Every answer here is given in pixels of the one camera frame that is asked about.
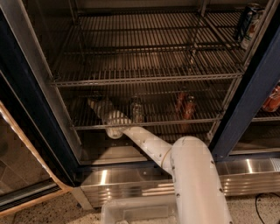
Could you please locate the red soda can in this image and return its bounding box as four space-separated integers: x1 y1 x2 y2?
175 92 186 112
183 95 196 120

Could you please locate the bottom wire fridge shelf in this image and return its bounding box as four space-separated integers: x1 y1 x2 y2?
71 87 226 130

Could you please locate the black cable on floor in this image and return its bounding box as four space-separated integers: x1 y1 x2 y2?
255 192 280 224

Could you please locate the stainless steel fridge base grille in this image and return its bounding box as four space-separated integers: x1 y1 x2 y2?
73 157 280 210

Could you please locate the wire fridge shelf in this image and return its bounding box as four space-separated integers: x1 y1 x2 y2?
71 87 226 130
72 10 239 53
51 45 244 88

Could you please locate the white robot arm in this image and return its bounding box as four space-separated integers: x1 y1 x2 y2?
87 98 233 224

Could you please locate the glass fridge door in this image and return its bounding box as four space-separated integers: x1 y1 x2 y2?
0 73 73 218

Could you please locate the upper wire fridge shelf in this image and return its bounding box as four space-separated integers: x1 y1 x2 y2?
72 10 239 53

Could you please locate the middle wire fridge shelf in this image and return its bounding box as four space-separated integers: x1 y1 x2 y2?
51 45 244 88

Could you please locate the clear glass bottle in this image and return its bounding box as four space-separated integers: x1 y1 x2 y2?
130 96 144 123

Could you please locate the red soda can rear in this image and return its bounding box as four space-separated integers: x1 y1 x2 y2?
175 92 186 112

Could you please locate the orange packet right compartment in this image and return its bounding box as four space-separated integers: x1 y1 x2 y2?
262 84 280 112

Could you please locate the white can top shelf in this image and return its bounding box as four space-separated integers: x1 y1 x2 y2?
241 10 264 50

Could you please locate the clear plastic bin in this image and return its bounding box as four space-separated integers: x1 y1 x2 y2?
101 195 179 224

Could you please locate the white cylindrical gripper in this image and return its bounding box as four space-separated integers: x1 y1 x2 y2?
87 98 129 125

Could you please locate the dark blue can top shelf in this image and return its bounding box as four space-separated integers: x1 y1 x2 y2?
233 3 261 42

